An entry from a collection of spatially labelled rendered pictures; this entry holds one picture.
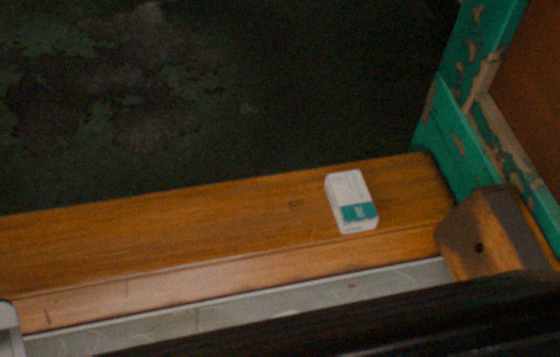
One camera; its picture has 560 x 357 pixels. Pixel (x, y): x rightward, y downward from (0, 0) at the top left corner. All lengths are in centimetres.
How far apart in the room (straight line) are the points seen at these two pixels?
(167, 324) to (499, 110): 36
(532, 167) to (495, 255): 8
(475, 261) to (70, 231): 36
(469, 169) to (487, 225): 11
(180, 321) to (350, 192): 20
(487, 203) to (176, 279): 28
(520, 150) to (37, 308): 44
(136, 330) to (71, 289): 7
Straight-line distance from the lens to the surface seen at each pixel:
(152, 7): 210
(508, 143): 60
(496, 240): 56
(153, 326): 61
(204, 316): 61
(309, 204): 65
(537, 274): 27
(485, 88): 64
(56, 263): 63
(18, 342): 47
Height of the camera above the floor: 129
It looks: 52 degrees down
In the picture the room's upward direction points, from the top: 7 degrees clockwise
